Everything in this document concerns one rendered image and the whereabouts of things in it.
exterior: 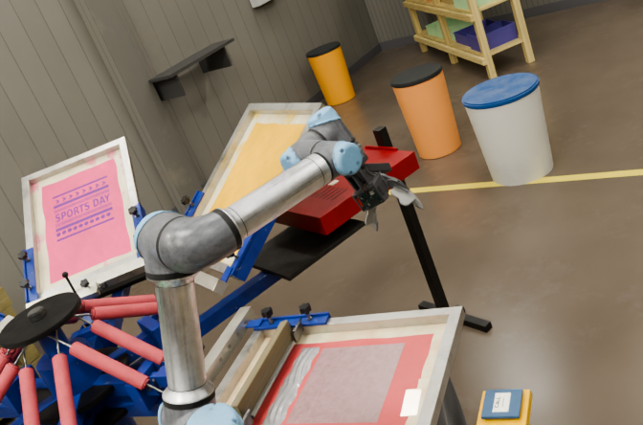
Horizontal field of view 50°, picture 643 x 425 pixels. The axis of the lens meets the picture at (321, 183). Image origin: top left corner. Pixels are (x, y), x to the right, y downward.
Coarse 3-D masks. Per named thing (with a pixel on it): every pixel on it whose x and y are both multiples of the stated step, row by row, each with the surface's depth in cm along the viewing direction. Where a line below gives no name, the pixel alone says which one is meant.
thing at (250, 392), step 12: (288, 324) 241; (276, 336) 234; (288, 336) 239; (264, 348) 230; (276, 348) 231; (264, 360) 224; (276, 360) 230; (252, 372) 220; (264, 372) 223; (252, 384) 216; (264, 384) 222; (240, 396) 211; (252, 396) 215; (240, 408) 209; (252, 408) 214
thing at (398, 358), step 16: (416, 336) 224; (432, 336) 221; (320, 352) 235; (336, 352) 232; (352, 352) 228; (368, 352) 225; (384, 352) 222; (400, 352) 219; (416, 352) 217; (288, 368) 234; (320, 368) 227; (336, 368) 224; (352, 368) 221; (368, 368) 218; (384, 368) 216; (400, 368) 213; (416, 368) 210
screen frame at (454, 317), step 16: (336, 320) 243; (352, 320) 239; (368, 320) 236; (384, 320) 233; (400, 320) 230; (416, 320) 228; (432, 320) 226; (448, 320) 220; (256, 336) 252; (448, 336) 212; (240, 352) 246; (448, 352) 206; (240, 368) 239; (448, 368) 202; (224, 384) 232; (432, 384) 196; (224, 400) 228; (432, 400) 190; (432, 416) 185
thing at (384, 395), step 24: (312, 384) 221; (336, 384) 217; (360, 384) 213; (384, 384) 209; (408, 384) 205; (264, 408) 219; (288, 408) 215; (312, 408) 211; (336, 408) 207; (360, 408) 203; (384, 408) 199
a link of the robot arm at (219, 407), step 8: (200, 408) 148; (208, 408) 147; (216, 408) 146; (224, 408) 146; (232, 408) 146; (192, 416) 146; (200, 416) 146; (208, 416) 145; (216, 416) 144; (224, 416) 144; (232, 416) 143; (240, 416) 146; (192, 424) 144; (200, 424) 144; (208, 424) 143; (216, 424) 142; (224, 424) 142; (232, 424) 142; (240, 424) 144
